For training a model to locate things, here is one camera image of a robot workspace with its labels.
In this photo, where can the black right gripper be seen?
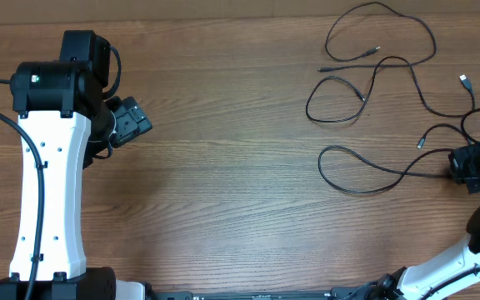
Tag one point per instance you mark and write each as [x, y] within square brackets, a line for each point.
[467, 167]

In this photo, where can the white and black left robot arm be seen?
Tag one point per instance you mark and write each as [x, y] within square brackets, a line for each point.
[68, 117]

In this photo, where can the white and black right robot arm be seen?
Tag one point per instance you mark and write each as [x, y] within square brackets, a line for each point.
[456, 268]

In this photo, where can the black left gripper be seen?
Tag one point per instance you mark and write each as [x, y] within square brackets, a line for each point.
[132, 120]

